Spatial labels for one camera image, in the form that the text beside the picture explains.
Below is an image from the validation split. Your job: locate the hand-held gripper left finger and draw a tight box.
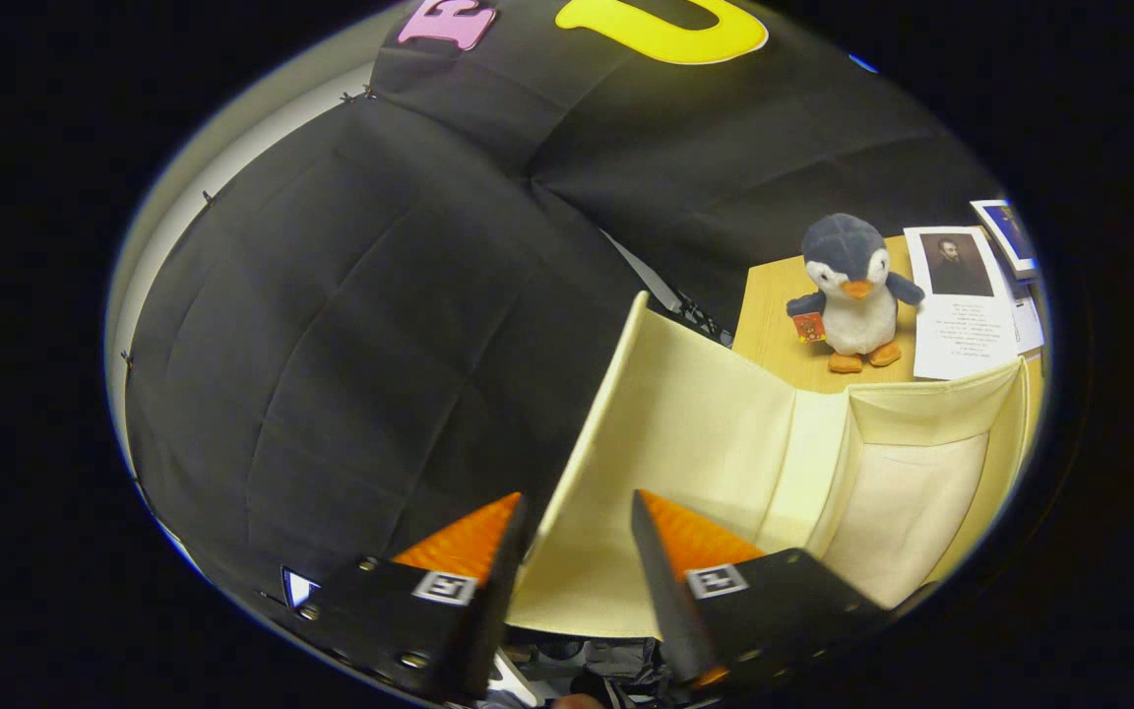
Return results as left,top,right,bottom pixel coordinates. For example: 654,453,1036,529
293,492,531,704

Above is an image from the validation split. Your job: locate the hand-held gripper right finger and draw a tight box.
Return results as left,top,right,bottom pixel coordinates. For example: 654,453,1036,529
629,489,891,690

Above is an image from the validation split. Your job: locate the beige fabric storage box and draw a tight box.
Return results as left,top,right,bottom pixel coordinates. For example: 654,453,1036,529
506,290,1034,639

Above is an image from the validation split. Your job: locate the blue lit screen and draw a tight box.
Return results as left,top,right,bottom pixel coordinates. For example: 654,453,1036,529
282,567,321,611

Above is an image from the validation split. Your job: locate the grey penguin plush toy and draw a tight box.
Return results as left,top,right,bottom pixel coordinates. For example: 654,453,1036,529
787,214,925,375

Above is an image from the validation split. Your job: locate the white book portrait cover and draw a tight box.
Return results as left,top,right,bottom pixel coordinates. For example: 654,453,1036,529
904,226,1021,382

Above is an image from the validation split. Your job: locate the white printed booklet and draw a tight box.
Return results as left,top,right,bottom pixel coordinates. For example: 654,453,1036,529
1008,293,1046,354

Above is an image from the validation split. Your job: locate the white book blue picture cover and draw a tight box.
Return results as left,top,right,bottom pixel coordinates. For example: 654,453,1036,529
970,200,1040,281

